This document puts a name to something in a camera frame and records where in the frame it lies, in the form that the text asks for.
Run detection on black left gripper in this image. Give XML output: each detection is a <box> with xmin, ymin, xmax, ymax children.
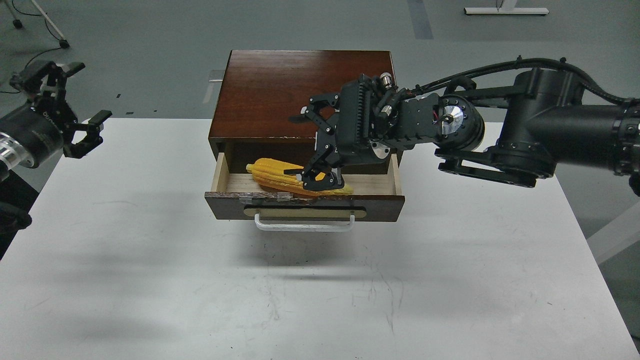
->
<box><xmin>0</xmin><ymin>61</ymin><xmax>113</xmax><ymax>170</ymax></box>

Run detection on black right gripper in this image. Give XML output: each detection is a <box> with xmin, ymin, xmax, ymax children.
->
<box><xmin>283</xmin><ymin>74</ymin><xmax>397</xmax><ymax>192</ymax></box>

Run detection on yellow corn cob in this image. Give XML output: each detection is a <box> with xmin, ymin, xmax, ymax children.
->
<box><xmin>245</xmin><ymin>157</ymin><xmax>354</xmax><ymax>197</ymax></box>

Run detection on wooden drawer with white handle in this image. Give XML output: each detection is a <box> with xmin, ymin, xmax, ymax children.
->
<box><xmin>204</xmin><ymin>153</ymin><xmax>405</xmax><ymax>232</ymax></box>

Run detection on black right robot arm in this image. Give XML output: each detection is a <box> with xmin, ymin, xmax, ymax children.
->
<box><xmin>284</xmin><ymin>57</ymin><xmax>639</xmax><ymax>194</ymax></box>

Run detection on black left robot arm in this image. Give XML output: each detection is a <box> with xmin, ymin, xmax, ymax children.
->
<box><xmin>0</xmin><ymin>60</ymin><xmax>112</xmax><ymax>255</ymax></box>

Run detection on white wheeled stand legs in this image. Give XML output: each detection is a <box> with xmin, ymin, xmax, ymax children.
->
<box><xmin>4</xmin><ymin>0</ymin><xmax>71</xmax><ymax>50</ymax></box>

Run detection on dark wooden cabinet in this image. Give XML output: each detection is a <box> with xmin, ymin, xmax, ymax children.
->
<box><xmin>208</xmin><ymin>49</ymin><xmax>394</xmax><ymax>174</ymax></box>

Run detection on white stand base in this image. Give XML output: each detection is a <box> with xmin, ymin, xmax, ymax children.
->
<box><xmin>462</xmin><ymin>0</ymin><xmax>550</xmax><ymax>17</ymax></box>

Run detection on black floor cable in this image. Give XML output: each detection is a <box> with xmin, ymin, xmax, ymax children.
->
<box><xmin>0</xmin><ymin>0</ymin><xmax>63</xmax><ymax>95</ymax></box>

